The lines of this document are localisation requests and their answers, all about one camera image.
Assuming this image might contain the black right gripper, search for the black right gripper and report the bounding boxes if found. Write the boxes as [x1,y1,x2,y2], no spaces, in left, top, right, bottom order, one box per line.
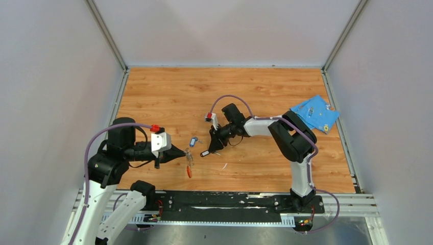
[209,122,237,154]

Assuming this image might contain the keyring holder with red handle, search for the keyring holder with red handle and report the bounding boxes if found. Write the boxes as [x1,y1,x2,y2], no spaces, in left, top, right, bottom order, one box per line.
[185,148,194,178]

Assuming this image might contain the blue tag key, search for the blue tag key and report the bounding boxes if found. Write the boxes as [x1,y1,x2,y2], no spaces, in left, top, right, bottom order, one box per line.
[189,137,203,148]

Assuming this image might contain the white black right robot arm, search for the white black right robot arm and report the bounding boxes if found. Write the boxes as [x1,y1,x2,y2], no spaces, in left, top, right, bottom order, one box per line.
[200,103,318,213]

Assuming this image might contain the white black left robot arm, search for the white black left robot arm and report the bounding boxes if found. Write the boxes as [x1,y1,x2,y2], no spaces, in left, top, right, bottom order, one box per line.
[62,117,187,244]

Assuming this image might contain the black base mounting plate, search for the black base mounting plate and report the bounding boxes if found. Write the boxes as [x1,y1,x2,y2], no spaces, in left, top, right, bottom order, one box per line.
[144,190,325,223]

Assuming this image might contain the blue patterned cloth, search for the blue patterned cloth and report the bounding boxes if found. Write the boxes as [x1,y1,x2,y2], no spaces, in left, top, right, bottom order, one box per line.
[291,95,340,134]

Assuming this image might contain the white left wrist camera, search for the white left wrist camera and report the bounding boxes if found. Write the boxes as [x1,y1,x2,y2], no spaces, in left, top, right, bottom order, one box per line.
[151,132,172,153]

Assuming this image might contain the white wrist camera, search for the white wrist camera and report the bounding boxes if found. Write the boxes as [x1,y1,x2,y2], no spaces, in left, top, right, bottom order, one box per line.
[205,112,220,130]
[151,132,172,153]

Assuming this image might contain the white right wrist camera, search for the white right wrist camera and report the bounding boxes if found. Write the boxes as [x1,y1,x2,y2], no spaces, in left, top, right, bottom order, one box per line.
[205,112,220,130]

